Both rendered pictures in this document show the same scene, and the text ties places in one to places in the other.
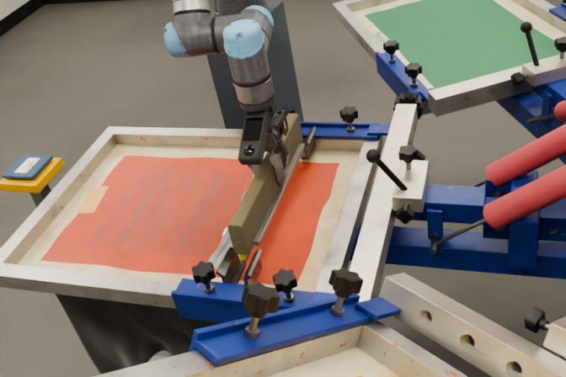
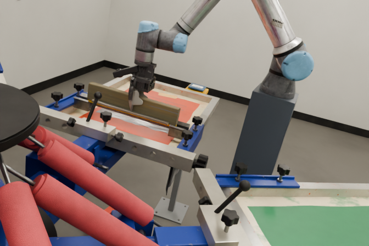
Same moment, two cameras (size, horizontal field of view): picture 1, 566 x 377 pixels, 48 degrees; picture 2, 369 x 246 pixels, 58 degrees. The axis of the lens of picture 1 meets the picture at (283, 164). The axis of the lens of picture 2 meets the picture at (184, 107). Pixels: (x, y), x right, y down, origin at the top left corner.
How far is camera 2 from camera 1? 1.70 m
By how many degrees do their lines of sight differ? 69
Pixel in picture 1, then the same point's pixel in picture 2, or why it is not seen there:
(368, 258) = (53, 113)
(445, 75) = (275, 218)
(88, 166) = (188, 93)
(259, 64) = (138, 39)
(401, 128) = (163, 147)
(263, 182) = (118, 91)
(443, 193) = (85, 141)
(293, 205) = (133, 130)
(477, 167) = not seen: outside the picture
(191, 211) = not seen: hidden behind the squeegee
